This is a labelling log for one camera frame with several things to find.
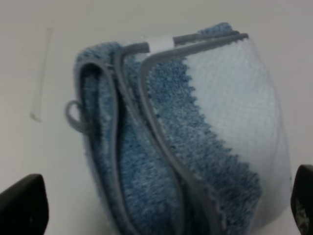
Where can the blue white striped towel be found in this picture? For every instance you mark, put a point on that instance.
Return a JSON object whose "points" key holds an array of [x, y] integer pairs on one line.
{"points": [[184, 135]]}

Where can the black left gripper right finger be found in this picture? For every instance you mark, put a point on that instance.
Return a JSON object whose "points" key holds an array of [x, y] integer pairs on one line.
{"points": [[302, 199]]}

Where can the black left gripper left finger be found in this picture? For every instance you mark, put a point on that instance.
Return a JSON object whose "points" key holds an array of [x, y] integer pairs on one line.
{"points": [[24, 207]]}

